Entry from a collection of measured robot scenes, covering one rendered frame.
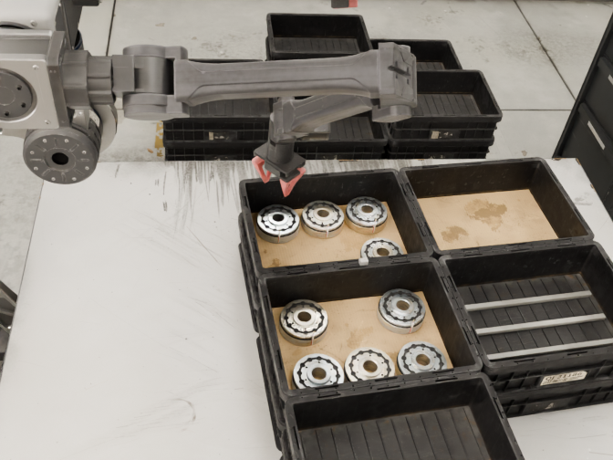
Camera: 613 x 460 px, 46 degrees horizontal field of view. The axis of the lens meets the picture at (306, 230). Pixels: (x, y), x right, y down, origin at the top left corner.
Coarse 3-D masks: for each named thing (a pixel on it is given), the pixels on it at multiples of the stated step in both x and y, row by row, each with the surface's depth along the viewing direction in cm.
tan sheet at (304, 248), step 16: (304, 240) 173; (320, 240) 174; (336, 240) 174; (352, 240) 175; (368, 240) 175; (400, 240) 176; (272, 256) 169; (288, 256) 169; (304, 256) 170; (320, 256) 170; (336, 256) 170; (352, 256) 171
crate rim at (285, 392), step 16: (288, 272) 153; (304, 272) 153; (320, 272) 153; (336, 272) 154; (448, 288) 153; (272, 320) 143; (272, 336) 141; (464, 336) 145; (272, 352) 140; (464, 368) 139; (480, 368) 140; (336, 384) 134; (352, 384) 135; (368, 384) 135
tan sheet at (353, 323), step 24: (336, 312) 159; (360, 312) 159; (336, 336) 154; (360, 336) 155; (384, 336) 155; (408, 336) 156; (432, 336) 156; (288, 360) 149; (336, 360) 150; (288, 384) 145
